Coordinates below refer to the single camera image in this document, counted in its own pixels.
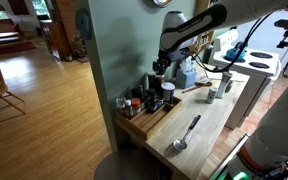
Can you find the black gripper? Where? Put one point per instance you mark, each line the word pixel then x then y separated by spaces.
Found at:
pixel 170 55

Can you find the coffee jar with black lid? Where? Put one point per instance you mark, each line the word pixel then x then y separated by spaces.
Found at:
pixel 159 83

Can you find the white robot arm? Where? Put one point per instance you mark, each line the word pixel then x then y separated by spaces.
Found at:
pixel 197 25

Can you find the blue jar with white lid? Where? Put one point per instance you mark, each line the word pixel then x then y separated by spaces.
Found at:
pixel 168 91

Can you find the wooden compartment tray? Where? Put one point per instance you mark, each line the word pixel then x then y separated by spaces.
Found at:
pixel 150 120

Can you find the glass peppercorn grinder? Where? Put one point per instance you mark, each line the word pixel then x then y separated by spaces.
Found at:
pixel 151 80

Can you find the light blue tissue box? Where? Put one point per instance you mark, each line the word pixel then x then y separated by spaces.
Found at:
pixel 185 78

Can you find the green lid bottle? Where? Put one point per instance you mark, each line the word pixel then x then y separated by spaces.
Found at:
pixel 151 94

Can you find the wooden spoon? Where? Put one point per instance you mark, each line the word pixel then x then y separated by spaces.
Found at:
pixel 197 87

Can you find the orange and white packet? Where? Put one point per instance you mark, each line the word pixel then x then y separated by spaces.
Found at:
pixel 204 80

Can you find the red lid spice bottle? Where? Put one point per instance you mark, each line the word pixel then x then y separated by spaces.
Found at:
pixel 136 106

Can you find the white cap spice bottle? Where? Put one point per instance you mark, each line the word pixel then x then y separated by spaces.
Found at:
pixel 128 109

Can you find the white shaker can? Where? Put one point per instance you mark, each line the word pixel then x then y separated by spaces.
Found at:
pixel 212 95

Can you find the blue kettle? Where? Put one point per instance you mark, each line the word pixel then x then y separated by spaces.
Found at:
pixel 234 53

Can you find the potted plant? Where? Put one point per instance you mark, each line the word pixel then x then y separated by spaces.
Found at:
pixel 79 46

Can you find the white electric stove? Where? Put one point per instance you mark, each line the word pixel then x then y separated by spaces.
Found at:
pixel 250 70

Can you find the round grey stool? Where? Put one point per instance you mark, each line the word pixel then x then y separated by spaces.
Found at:
pixel 127 165

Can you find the dark wooden cabinet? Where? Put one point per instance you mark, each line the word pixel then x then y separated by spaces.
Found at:
pixel 52 38

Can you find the wooden wall spice shelf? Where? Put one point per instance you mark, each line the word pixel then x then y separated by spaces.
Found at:
pixel 204 38

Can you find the round wall clock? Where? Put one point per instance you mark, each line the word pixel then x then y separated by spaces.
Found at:
pixel 161 2

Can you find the round blue wall ornament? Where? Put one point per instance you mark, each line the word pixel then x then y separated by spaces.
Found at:
pixel 83 23

